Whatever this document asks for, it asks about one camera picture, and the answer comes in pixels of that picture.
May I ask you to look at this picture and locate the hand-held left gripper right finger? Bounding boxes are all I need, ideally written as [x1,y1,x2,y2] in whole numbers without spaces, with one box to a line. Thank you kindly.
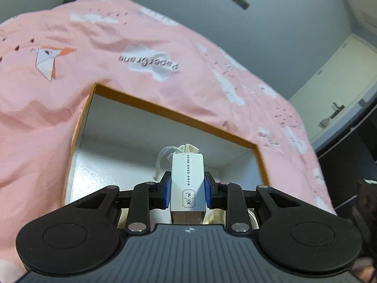
[204,171,304,233]

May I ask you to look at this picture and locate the orange cardboard box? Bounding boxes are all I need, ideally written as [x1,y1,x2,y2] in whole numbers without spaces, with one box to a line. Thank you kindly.
[63,83,270,231]

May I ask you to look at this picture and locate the dark door handle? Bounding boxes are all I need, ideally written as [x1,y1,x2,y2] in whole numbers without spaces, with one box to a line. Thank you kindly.
[320,101,346,129]

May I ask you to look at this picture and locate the white printed carton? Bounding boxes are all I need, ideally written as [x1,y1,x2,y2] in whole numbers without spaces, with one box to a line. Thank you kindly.
[169,153,207,225]

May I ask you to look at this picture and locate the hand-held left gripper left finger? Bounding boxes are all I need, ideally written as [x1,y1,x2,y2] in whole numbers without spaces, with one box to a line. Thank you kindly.
[67,172,172,233]

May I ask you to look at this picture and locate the cream drawstring cloth pouch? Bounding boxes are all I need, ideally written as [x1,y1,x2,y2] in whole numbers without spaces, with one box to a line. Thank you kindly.
[153,143,201,181]

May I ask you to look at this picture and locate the pink printed blanket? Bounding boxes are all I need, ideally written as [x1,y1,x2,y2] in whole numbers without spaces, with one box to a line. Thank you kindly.
[0,0,338,275]

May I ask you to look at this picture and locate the dark cloth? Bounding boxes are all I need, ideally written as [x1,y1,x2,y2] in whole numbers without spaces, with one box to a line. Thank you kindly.
[350,179,377,281]

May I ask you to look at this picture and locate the dark furniture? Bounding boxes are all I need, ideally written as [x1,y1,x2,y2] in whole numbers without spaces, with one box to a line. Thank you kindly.
[311,88,377,214]

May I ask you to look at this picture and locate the cream door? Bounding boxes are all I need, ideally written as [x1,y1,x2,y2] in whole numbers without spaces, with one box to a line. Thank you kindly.
[287,33,377,142]

